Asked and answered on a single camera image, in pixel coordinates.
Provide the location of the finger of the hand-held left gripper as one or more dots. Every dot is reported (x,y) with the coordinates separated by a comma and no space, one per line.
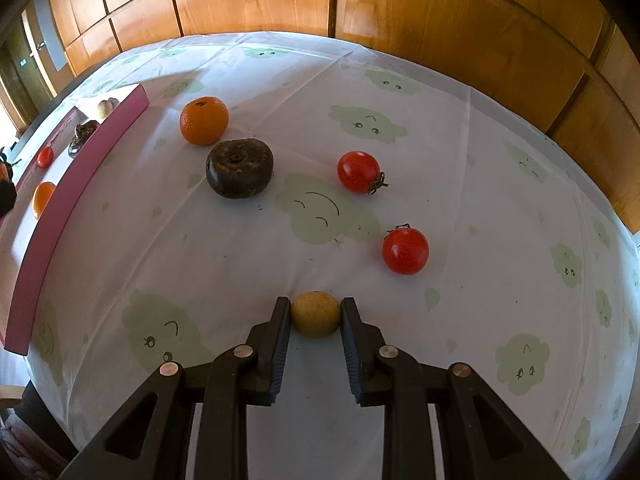
(7,197)

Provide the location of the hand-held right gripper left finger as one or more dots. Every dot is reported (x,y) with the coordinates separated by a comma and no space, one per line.
(280,350)

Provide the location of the orange tomato with stem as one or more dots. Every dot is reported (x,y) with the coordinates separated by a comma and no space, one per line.
(4,170)

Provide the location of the red cherry tomato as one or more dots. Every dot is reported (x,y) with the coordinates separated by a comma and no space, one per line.
(405,252)
(45,157)
(357,171)

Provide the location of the wooden door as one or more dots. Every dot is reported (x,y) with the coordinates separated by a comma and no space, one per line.
(35,60)

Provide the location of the orange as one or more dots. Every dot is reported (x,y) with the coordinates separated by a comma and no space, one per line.
(204,121)

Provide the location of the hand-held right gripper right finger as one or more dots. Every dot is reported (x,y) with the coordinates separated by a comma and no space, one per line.
(350,350)

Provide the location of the small yellow round fruit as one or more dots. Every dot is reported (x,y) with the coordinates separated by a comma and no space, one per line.
(315,315)
(104,109)

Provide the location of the pink shallow cardboard box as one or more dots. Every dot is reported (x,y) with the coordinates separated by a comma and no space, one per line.
(70,195)

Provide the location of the dark brown fruit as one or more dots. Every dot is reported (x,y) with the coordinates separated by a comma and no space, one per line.
(240,167)

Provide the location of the dark shiny wrinkled fruit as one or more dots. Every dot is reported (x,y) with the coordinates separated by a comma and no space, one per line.
(82,136)

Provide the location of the wooden wardrobe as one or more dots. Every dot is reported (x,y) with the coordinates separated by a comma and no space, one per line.
(400,10)

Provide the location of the white cloud-print tablecloth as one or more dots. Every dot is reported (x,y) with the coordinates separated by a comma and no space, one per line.
(450,135)

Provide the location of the oblong orange-yellow tomato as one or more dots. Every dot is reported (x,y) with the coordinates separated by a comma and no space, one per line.
(43,200)

